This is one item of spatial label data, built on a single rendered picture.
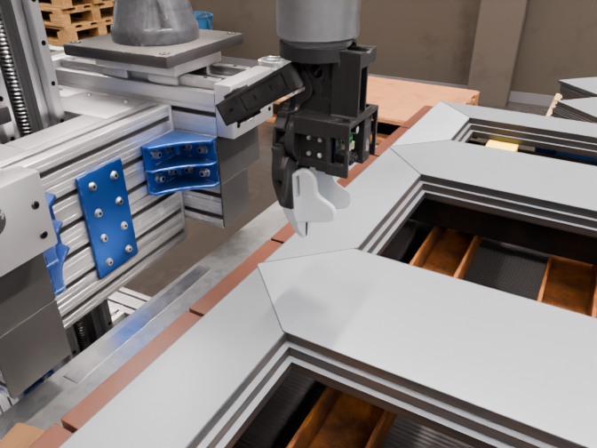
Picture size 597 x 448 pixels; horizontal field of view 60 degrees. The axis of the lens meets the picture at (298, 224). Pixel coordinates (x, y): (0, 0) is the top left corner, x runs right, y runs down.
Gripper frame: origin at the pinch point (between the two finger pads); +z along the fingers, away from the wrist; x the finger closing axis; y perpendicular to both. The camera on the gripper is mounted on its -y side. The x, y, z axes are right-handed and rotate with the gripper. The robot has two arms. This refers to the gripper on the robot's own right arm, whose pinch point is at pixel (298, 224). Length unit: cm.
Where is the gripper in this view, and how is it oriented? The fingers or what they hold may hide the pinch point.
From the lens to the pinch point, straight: 58.7
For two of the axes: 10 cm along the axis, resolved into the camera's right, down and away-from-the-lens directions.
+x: 4.9, -4.4, 7.6
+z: 0.0, 8.7, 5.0
